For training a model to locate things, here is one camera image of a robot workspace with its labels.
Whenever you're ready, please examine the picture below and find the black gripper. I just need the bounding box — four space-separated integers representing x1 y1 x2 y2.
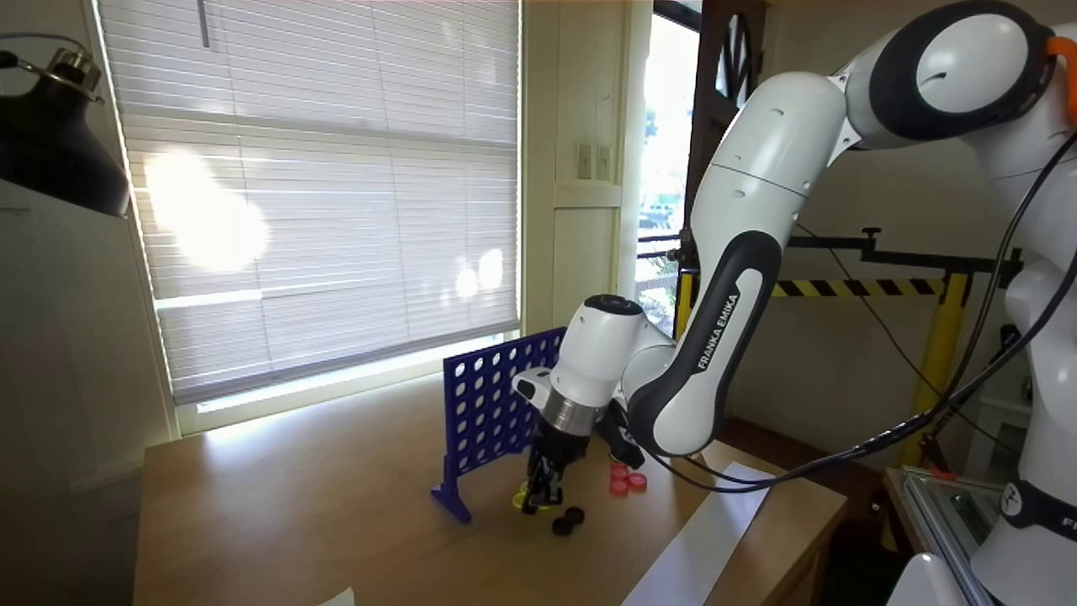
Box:
524 424 584 504

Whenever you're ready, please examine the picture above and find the black disc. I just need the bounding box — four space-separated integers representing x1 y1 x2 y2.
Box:
565 504 584 524
551 519 575 538

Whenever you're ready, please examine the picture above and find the red disc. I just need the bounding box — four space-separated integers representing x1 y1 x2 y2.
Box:
609 479 633 498
625 470 647 491

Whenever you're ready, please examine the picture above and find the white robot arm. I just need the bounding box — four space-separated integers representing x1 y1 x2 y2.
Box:
510 0 1077 606

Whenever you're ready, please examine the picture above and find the blue connect four grid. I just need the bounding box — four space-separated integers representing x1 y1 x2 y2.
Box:
431 325 560 521

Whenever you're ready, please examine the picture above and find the white window blind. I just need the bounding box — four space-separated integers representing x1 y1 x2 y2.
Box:
96 0 522 400

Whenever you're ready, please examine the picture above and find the yellow black barrier stand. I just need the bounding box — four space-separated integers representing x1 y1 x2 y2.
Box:
720 227 1017 451

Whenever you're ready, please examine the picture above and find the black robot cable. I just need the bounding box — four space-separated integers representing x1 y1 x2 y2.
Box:
636 132 1077 498

